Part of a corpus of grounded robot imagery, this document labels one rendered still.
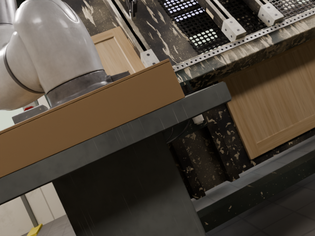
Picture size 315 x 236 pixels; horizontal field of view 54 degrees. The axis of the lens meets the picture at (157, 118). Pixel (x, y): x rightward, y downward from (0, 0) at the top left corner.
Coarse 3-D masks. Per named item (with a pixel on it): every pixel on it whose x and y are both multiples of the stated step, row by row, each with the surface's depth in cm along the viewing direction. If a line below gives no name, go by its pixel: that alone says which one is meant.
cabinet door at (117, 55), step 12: (96, 36) 168; (108, 36) 168; (120, 36) 168; (96, 48) 164; (108, 48) 164; (120, 48) 164; (132, 48) 163; (108, 60) 160; (120, 60) 160; (132, 60) 159; (108, 72) 156; (120, 72) 156; (132, 72) 156
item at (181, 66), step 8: (296, 16) 167; (304, 16) 167; (280, 24) 164; (288, 24) 164; (264, 32) 162; (240, 40) 159; (248, 40) 159; (224, 48) 157; (232, 48) 157; (200, 56) 154; (208, 56) 154; (184, 64) 152; (192, 64) 152
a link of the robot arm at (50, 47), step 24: (48, 0) 71; (24, 24) 69; (48, 24) 68; (72, 24) 71; (24, 48) 70; (48, 48) 68; (72, 48) 69; (24, 72) 73; (48, 72) 69; (72, 72) 69
